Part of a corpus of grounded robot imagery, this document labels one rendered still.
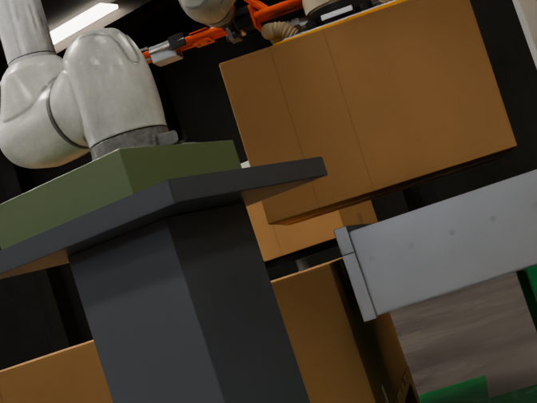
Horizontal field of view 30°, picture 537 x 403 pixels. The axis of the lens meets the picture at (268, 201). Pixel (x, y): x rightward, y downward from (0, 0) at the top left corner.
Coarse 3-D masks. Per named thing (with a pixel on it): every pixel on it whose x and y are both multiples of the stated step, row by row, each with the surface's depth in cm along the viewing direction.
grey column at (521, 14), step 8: (512, 0) 351; (520, 0) 337; (528, 0) 336; (536, 0) 336; (520, 8) 337; (528, 8) 336; (536, 8) 336; (520, 16) 344; (528, 16) 336; (536, 16) 336; (528, 24) 336; (536, 24) 335; (528, 32) 338; (536, 32) 335; (528, 40) 345; (536, 40) 335; (536, 48) 335; (536, 56) 339; (536, 64) 346
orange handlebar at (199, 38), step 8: (288, 0) 254; (296, 0) 253; (272, 8) 254; (280, 8) 254; (288, 8) 255; (296, 8) 258; (256, 16) 255; (264, 16) 255; (272, 16) 259; (192, 32) 259; (200, 32) 259; (208, 32) 258; (216, 32) 258; (224, 32) 261; (192, 40) 259; (200, 40) 258; (208, 40) 260; (184, 48) 264; (144, 56) 261
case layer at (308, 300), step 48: (288, 288) 235; (336, 288) 233; (288, 336) 235; (336, 336) 233; (384, 336) 292; (0, 384) 248; (48, 384) 246; (96, 384) 243; (336, 384) 232; (384, 384) 256
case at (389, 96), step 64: (448, 0) 230; (256, 64) 236; (320, 64) 234; (384, 64) 232; (448, 64) 230; (256, 128) 236; (320, 128) 234; (384, 128) 232; (448, 128) 230; (320, 192) 233; (384, 192) 252
